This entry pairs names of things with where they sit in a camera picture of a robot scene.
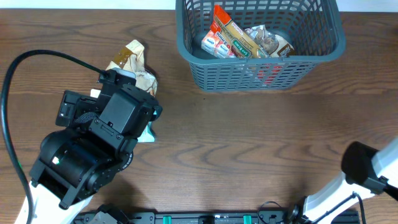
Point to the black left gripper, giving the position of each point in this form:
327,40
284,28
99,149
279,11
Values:
83,106

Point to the teal packet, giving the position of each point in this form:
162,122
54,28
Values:
147,135

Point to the beige snack bag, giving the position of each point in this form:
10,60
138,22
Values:
274,45
131,58
95,93

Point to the red orange pasta packet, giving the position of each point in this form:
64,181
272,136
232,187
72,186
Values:
234,37

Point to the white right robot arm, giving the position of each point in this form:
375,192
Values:
365,172

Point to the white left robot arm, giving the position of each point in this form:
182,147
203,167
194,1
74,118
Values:
96,142

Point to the dark grey plastic basket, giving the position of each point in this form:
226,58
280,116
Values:
312,27

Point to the black rail base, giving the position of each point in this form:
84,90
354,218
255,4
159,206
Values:
111,214

